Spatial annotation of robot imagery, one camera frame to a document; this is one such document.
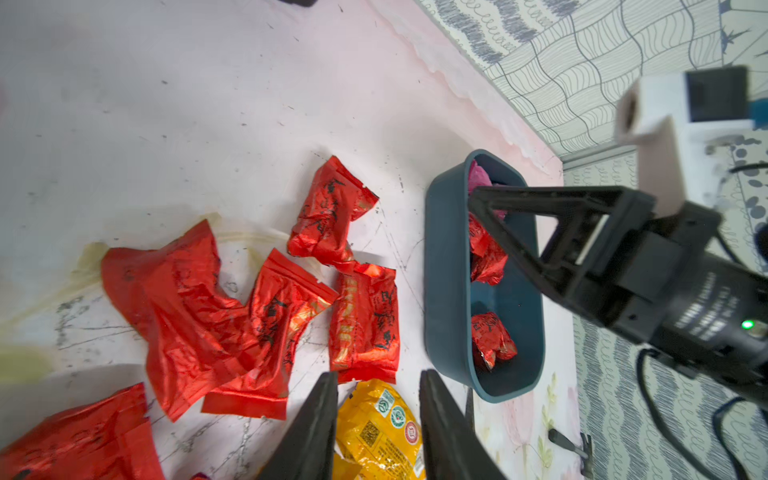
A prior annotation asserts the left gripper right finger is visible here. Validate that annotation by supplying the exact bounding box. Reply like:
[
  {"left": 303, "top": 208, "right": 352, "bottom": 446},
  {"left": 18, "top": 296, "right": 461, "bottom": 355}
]
[{"left": 419, "top": 369, "right": 505, "bottom": 480}]

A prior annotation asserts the red tea bag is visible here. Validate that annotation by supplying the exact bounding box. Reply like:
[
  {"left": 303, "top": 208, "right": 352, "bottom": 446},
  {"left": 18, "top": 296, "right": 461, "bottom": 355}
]
[
  {"left": 101, "top": 221, "right": 262, "bottom": 421},
  {"left": 1, "top": 383, "right": 164, "bottom": 479},
  {"left": 329, "top": 262, "right": 401, "bottom": 384},
  {"left": 202, "top": 249, "right": 339, "bottom": 420},
  {"left": 287, "top": 156, "right": 379, "bottom": 273}
]

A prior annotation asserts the teal plastic storage box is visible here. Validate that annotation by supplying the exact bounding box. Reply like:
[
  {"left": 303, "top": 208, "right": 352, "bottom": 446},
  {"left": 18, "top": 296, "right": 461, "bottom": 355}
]
[{"left": 424, "top": 149, "right": 546, "bottom": 403}]

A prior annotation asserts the yellow tea bag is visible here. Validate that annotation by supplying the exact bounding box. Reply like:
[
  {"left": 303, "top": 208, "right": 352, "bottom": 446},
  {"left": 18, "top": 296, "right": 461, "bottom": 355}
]
[{"left": 336, "top": 379, "right": 426, "bottom": 479}]

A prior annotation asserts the pile of red tea bags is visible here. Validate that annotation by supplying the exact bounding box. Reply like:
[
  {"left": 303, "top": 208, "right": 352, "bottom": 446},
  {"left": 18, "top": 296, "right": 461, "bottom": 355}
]
[{"left": 468, "top": 214, "right": 518, "bottom": 372}]

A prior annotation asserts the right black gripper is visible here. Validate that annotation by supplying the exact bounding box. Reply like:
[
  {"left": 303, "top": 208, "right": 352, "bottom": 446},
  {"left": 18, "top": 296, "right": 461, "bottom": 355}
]
[{"left": 468, "top": 186, "right": 767, "bottom": 408}]

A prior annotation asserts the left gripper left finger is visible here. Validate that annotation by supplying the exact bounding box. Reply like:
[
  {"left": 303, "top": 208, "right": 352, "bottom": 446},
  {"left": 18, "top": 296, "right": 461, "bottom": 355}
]
[{"left": 257, "top": 372, "right": 339, "bottom": 480}]

